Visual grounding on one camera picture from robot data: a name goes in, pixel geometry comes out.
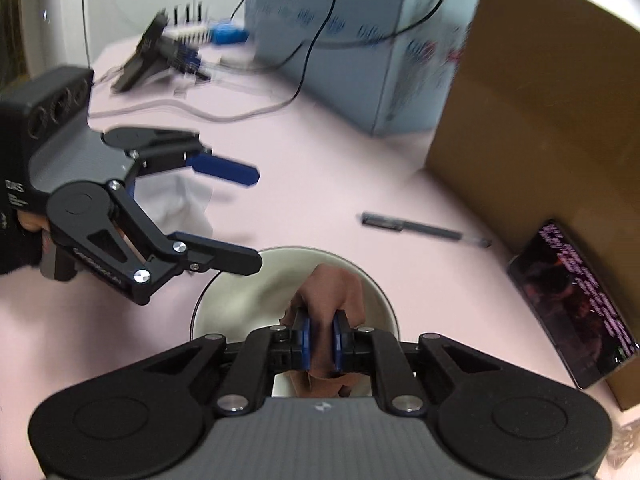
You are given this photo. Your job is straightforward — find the brown cleaning cloth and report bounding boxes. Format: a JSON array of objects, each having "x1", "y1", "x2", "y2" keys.
[{"x1": 280, "y1": 263, "x2": 366, "y2": 398}]

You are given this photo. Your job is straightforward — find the person left hand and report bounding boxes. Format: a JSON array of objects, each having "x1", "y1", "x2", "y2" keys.
[{"x1": 16, "y1": 210, "x2": 50, "y2": 232}]

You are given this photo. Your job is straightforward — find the white crumpled tissue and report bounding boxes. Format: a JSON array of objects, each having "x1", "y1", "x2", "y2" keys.
[{"x1": 134, "y1": 172, "x2": 213, "y2": 237}]

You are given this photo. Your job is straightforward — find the grey black pen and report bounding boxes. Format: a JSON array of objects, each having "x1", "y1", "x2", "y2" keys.
[{"x1": 359, "y1": 211, "x2": 492, "y2": 248}]

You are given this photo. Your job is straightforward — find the light blue wrapped carton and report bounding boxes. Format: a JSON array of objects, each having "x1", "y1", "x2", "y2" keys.
[{"x1": 253, "y1": 0, "x2": 478, "y2": 136}]

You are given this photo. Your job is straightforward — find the black smartphone playing video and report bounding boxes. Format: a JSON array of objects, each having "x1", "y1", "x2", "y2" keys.
[{"x1": 506, "y1": 219, "x2": 639, "y2": 389}]

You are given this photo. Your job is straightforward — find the large brown cardboard box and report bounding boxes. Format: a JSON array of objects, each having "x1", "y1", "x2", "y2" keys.
[{"x1": 426, "y1": 0, "x2": 639, "y2": 410}]

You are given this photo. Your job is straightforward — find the white cable on table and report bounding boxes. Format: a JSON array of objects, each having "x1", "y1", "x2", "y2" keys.
[{"x1": 86, "y1": 0, "x2": 302, "y2": 124}]

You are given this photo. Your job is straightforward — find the black power cable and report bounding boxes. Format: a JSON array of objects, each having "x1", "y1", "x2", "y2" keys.
[{"x1": 226, "y1": 0, "x2": 454, "y2": 114}]

